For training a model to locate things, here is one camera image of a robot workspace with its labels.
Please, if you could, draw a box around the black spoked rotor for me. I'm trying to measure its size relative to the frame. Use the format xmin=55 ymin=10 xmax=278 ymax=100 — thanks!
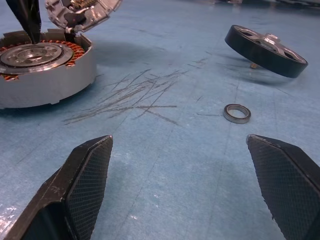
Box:
xmin=224 ymin=24 xmax=309 ymax=79

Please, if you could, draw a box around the grey hinged motor lid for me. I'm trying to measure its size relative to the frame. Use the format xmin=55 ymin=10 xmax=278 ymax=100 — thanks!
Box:
xmin=44 ymin=0 xmax=123 ymax=34

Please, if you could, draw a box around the grey round motor housing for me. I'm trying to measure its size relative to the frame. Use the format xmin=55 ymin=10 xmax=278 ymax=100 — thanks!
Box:
xmin=0 ymin=28 xmax=98 ymax=110

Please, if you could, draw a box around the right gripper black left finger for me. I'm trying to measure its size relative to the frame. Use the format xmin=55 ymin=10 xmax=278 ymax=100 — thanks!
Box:
xmin=0 ymin=134 xmax=114 ymax=240

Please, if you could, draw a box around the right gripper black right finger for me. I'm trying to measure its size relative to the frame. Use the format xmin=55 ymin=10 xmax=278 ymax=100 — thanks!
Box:
xmin=246 ymin=133 xmax=320 ymax=240

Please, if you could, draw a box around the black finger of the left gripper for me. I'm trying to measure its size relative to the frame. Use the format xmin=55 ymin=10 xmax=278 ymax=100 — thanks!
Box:
xmin=9 ymin=0 xmax=43 ymax=45

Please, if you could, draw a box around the small steel bearing ring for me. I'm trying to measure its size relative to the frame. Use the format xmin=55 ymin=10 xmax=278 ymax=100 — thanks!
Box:
xmin=223 ymin=103 xmax=252 ymax=125

